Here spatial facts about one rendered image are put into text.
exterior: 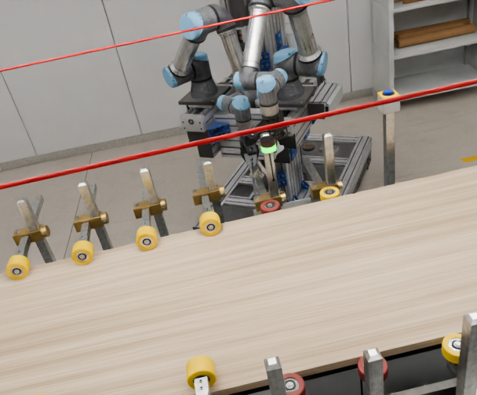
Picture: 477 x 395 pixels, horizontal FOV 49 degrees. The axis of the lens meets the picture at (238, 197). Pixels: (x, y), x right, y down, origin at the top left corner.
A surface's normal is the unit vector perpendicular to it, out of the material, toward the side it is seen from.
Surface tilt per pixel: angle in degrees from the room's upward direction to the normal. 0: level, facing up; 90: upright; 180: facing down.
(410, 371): 90
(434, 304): 0
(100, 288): 0
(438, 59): 90
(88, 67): 90
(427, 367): 90
